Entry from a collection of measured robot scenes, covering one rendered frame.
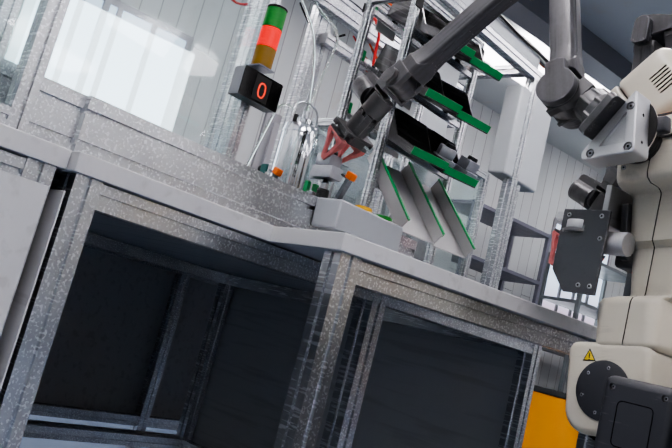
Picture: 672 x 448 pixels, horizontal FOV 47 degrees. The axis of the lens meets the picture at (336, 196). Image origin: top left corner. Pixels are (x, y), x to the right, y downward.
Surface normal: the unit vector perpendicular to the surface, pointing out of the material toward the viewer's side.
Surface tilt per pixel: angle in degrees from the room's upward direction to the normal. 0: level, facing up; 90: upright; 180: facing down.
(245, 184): 90
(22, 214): 90
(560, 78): 81
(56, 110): 90
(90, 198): 90
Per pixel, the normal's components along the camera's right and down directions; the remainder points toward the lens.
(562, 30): -0.58, -0.46
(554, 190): 0.62, 0.02
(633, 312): -0.75, -0.30
